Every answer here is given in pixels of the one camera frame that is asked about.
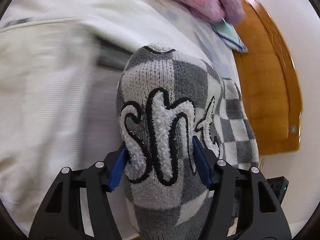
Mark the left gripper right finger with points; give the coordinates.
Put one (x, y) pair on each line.
(243, 205)

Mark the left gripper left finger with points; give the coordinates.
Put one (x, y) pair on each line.
(60, 215)

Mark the grey white checkered cardigan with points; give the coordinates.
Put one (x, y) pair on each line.
(164, 98)

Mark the white floral bed sheet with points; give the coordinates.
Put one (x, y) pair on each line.
(175, 17)

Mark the blue striped pillow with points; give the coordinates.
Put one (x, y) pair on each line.
(227, 33)

